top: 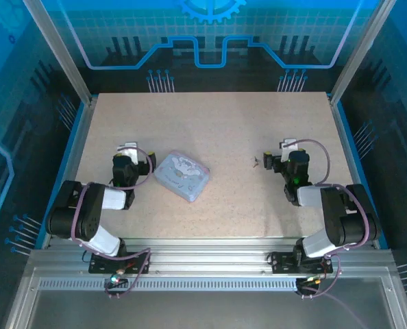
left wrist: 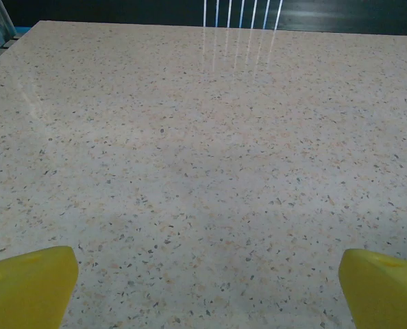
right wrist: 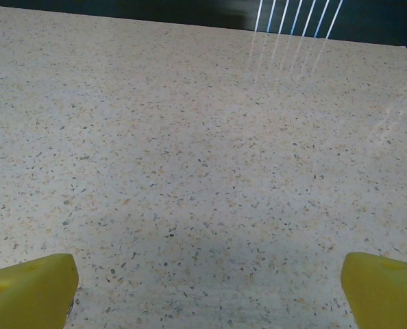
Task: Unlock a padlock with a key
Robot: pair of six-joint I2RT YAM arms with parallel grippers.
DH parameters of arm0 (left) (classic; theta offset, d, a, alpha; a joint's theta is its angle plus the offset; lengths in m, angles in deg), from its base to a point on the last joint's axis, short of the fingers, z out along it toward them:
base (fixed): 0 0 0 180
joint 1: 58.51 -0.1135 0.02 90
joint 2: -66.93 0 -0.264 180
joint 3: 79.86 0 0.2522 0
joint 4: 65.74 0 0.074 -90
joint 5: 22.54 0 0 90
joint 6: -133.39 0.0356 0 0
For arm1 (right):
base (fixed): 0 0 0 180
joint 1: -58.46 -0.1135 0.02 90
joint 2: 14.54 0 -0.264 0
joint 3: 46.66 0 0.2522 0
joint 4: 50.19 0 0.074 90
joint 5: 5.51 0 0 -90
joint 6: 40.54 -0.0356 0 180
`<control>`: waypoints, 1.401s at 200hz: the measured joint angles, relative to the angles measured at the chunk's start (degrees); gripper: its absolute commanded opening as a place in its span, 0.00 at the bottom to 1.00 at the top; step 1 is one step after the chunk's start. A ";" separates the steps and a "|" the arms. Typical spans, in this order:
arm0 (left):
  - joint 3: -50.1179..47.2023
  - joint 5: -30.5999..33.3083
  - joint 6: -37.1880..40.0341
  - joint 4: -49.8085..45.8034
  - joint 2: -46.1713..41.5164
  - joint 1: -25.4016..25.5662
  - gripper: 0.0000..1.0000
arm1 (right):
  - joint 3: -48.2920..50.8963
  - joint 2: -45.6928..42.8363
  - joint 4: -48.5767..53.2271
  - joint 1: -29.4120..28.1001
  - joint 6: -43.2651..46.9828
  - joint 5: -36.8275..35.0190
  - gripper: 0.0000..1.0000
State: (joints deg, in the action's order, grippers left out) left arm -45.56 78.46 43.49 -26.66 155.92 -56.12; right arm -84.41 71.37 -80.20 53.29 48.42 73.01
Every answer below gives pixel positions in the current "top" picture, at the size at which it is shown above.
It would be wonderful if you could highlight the pastel cartoon bunny tin box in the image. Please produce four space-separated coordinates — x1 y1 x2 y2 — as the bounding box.
153 150 211 204

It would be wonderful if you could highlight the left controller board with leds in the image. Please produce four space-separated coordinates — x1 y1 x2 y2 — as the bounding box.
103 270 130 289

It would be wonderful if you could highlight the controller board with leds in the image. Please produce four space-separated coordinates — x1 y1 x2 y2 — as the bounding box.
295 273 329 296
103 270 130 289

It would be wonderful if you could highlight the right controller board with leds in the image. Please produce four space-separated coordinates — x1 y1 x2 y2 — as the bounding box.
295 273 329 296

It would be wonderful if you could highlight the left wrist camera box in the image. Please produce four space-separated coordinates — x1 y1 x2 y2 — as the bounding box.
116 141 138 165

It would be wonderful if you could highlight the aluminium left side rail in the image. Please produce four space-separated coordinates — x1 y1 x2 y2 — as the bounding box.
40 99 97 248

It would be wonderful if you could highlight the aluminium rail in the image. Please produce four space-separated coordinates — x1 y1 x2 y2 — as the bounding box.
40 99 97 248
328 97 390 250

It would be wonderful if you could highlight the aluminium right side rail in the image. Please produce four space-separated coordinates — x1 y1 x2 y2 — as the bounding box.
328 97 390 250

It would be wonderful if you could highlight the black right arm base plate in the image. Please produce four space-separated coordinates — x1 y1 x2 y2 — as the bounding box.
269 251 335 276

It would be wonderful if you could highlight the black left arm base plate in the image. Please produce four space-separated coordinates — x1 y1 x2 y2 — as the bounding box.
88 251 152 276

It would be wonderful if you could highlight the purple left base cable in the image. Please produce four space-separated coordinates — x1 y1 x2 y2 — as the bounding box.
103 247 153 300

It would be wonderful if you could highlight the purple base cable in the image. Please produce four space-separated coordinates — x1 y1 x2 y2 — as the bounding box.
103 247 153 300
299 254 371 329

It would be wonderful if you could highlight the aluminium front frame beam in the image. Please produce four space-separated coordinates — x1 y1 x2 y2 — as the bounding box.
4 237 407 329

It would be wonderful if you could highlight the aluminium right corner post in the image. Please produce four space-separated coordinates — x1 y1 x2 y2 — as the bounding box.
328 0 397 106

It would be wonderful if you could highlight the aluminium corner post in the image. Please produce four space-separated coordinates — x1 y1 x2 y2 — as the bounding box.
328 0 397 106
23 0 95 105

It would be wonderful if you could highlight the aluminium left corner post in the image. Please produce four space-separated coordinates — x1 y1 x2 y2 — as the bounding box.
23 0 95 105

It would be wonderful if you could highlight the slotted grey cable duct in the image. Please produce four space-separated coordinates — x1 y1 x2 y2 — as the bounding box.
38 277 301 293

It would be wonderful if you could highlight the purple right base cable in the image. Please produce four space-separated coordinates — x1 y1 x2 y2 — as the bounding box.
299 254 371 329

